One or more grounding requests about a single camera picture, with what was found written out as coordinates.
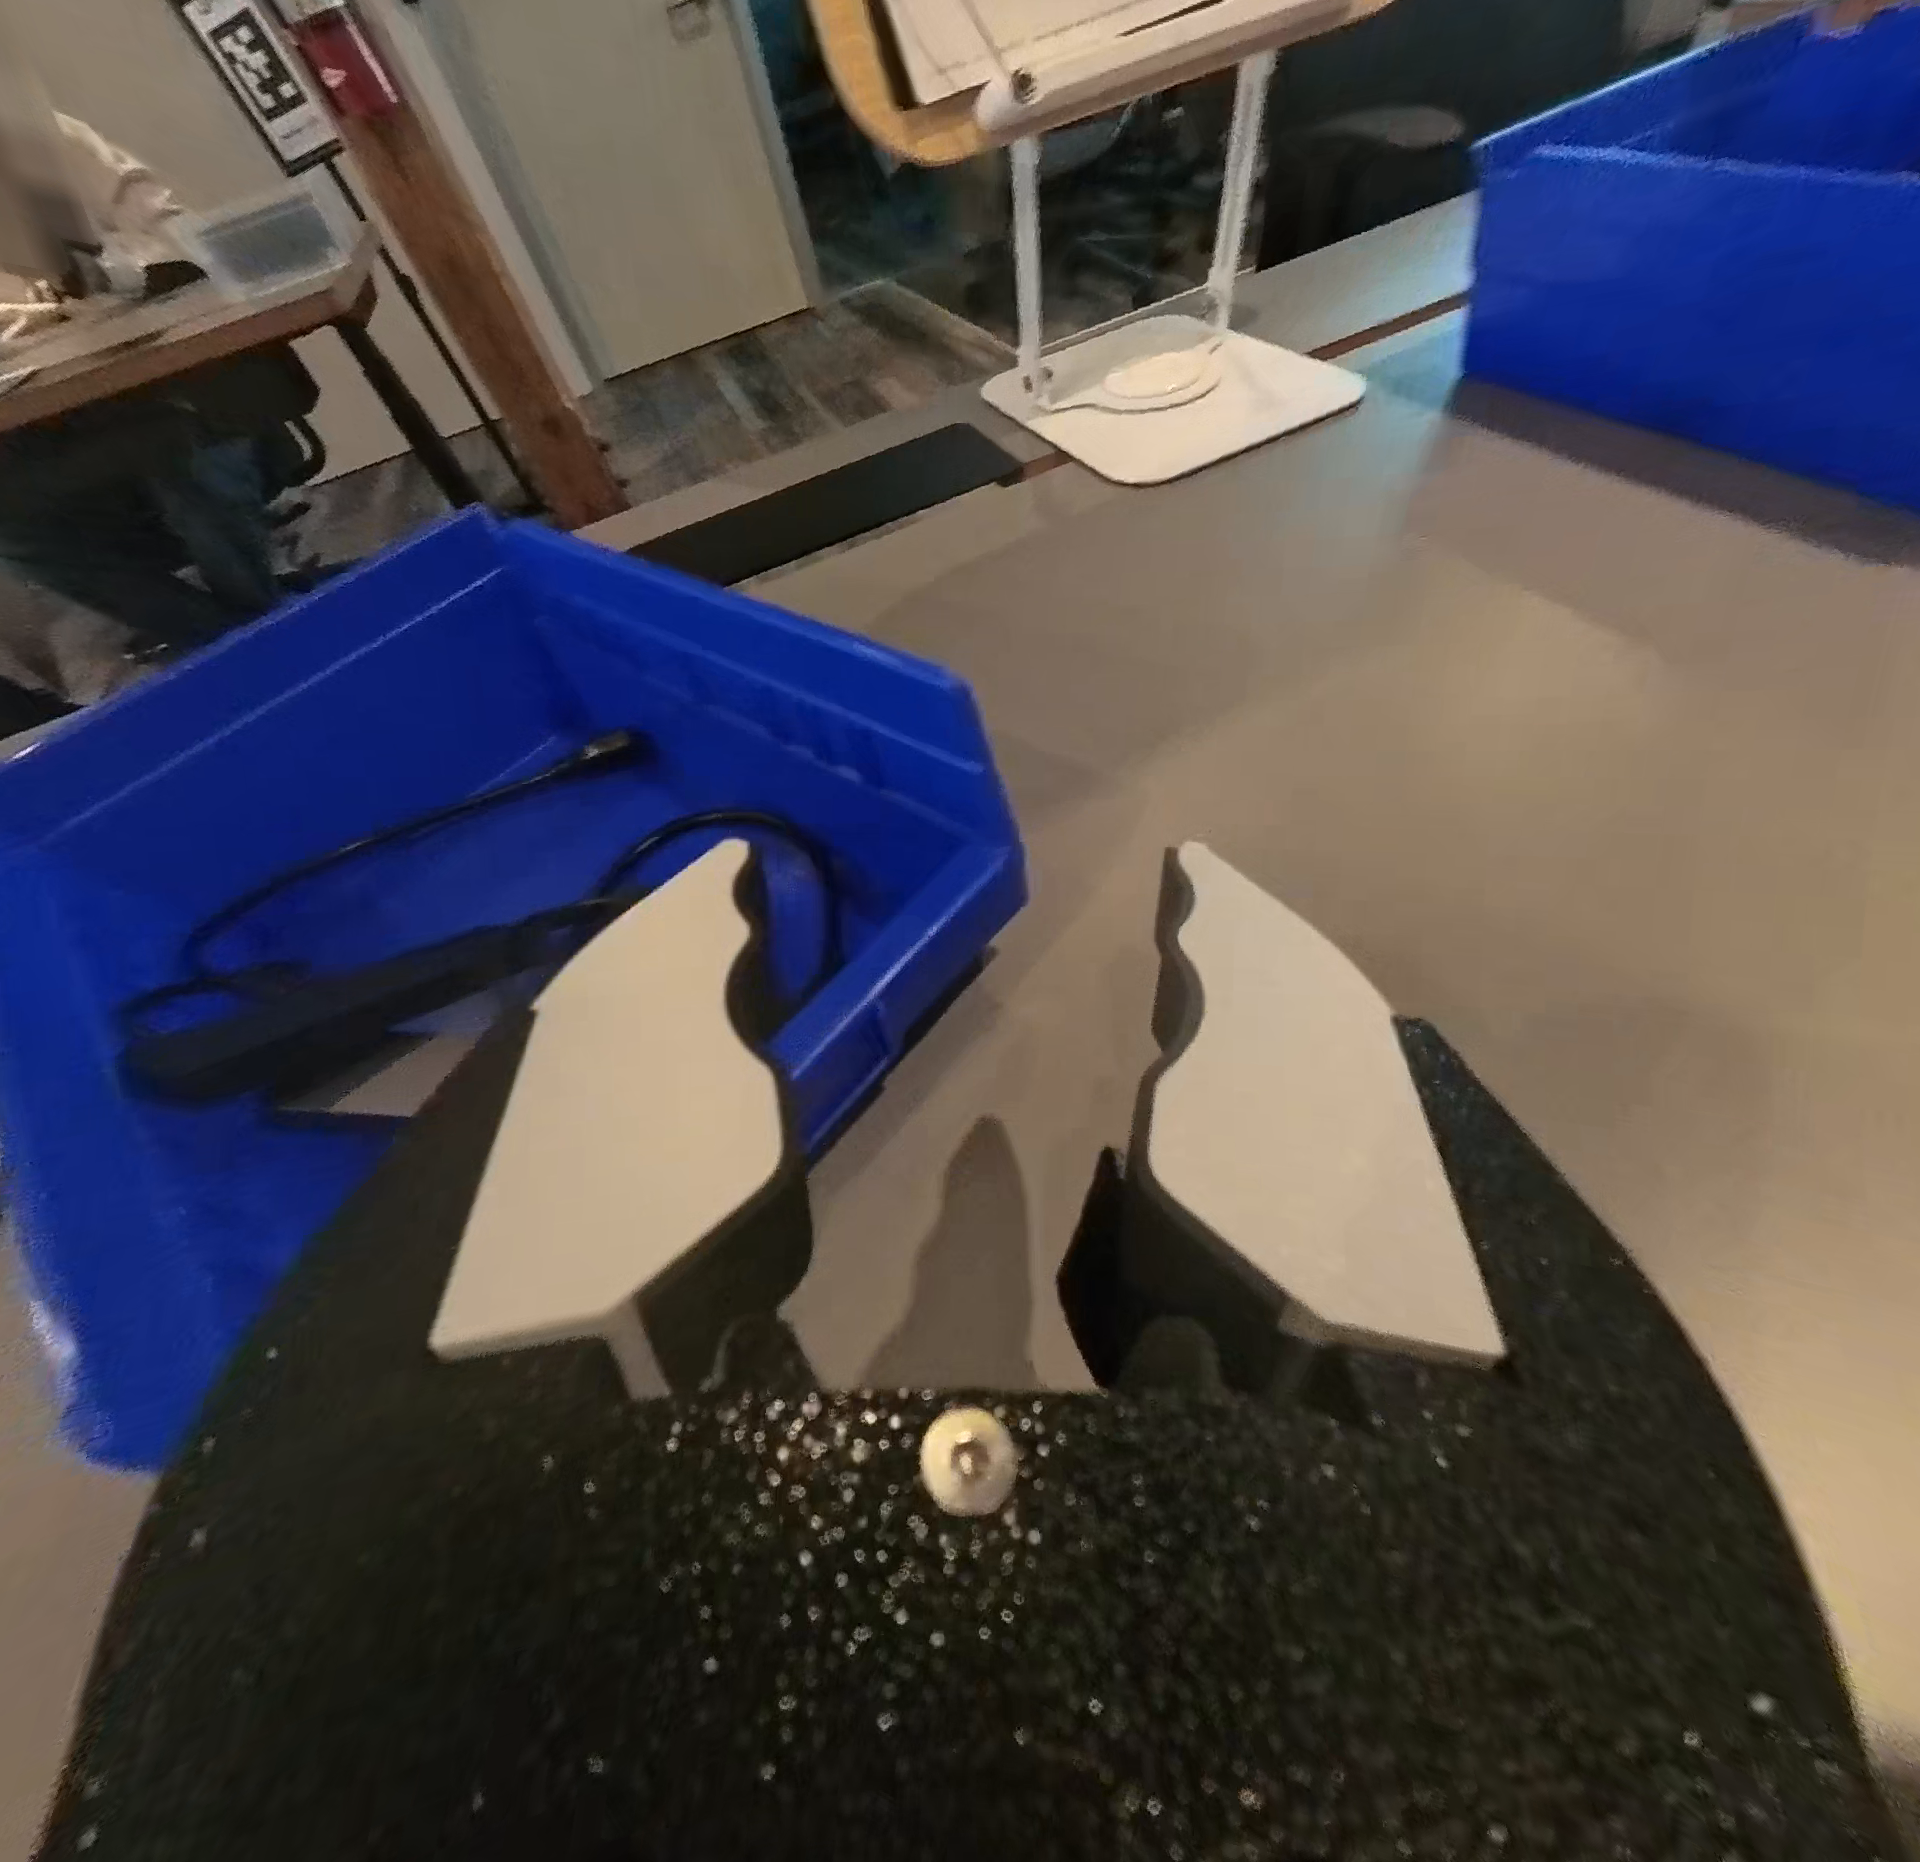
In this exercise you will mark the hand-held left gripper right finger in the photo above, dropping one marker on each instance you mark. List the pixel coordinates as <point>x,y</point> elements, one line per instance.
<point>1305,1127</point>

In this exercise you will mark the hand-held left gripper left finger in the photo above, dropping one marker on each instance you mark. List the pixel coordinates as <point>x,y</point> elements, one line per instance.
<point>616,1127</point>

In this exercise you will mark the black usb hub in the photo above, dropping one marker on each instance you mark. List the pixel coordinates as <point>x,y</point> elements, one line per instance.
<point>299,1017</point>

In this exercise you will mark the blue plastic bin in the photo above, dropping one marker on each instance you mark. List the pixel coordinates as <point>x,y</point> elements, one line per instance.
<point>449,618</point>
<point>1694,287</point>

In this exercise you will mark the instruction board on stand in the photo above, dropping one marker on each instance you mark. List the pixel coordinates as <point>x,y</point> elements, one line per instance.
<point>1187,424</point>

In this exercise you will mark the wooden work table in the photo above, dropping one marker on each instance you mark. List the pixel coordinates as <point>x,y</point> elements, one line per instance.
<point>180,337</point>

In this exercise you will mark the clear plastic container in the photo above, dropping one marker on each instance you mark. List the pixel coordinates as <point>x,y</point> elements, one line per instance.
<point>268,243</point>

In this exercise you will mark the white door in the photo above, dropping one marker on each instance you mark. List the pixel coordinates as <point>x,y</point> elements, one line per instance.
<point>633,167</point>

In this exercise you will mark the red fire alarm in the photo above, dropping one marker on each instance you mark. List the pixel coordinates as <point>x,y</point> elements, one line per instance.
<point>354,71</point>

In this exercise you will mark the black and white marker poster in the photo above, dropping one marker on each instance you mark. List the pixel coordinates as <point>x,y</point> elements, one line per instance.
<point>256,55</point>

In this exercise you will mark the printed instruction sheet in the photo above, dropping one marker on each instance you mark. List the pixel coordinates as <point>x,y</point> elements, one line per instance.
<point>1079,1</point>

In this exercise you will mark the wooden post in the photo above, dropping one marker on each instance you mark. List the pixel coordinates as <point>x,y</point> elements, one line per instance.
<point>497,348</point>

